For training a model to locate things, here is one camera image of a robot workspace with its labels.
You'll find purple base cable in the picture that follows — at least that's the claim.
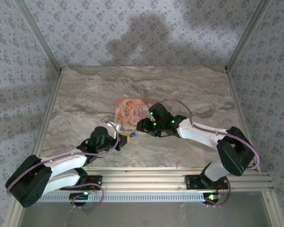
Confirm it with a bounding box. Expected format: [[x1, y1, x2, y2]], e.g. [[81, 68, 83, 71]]
[[71, 182, 105, 210], [204, 181, 232, 209]]

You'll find circuit board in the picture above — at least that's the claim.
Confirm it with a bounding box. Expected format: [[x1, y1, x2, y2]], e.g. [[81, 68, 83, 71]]
[[70, 192, 89, 205], [203, 192, 222, 205]]

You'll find grey metal front panel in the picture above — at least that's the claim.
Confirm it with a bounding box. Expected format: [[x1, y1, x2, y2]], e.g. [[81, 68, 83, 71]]
[[20, 201, 274, 227]]

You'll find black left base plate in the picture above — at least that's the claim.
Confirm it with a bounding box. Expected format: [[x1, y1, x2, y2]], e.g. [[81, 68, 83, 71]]
[[61, 174, 103, 191]]

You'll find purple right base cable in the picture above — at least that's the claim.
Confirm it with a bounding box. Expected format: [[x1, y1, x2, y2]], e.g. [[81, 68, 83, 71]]
[[204, 181, 232, 209]]

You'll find aluminium mounting rail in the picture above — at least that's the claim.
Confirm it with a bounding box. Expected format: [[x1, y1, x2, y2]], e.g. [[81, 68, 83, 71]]
[[80, 166, 274, 192]]

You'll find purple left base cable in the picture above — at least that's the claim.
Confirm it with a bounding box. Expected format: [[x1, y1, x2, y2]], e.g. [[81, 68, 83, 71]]
[[71, 182, 105, 210]]

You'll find aluminium frame post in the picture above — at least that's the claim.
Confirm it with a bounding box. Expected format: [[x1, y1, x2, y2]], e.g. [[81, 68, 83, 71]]
[[224, 0, 273, 73], [13, 0, 63, 74]]

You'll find left circuit board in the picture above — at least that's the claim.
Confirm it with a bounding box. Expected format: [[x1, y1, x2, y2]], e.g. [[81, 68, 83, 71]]
[[70, 192, 89, 205]]

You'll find slotted grey cable duct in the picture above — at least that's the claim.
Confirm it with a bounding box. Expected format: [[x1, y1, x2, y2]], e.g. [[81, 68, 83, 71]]
[[39, 192, 210, 203]]

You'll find aluminium table edge rail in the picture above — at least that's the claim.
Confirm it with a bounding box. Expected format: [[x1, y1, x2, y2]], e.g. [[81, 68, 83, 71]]
[[7, 70, 63, 227], [224, 70, 284, 227]]

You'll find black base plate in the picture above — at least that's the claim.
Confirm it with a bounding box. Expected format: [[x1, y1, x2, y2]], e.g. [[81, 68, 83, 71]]
[[185, 174, 229, 190], [61, 174, 103, 191]]

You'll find pink illustrated book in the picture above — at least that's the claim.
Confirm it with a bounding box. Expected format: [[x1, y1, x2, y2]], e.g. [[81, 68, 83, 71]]
[[115, 98, 160, 127]]

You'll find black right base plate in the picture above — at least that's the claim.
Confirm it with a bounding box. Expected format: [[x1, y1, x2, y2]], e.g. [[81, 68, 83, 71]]
[[185, 174, 229, 190]]

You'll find right circuit board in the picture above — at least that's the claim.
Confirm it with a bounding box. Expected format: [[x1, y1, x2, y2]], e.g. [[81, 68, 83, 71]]
[[203, 192, 222, 205]]

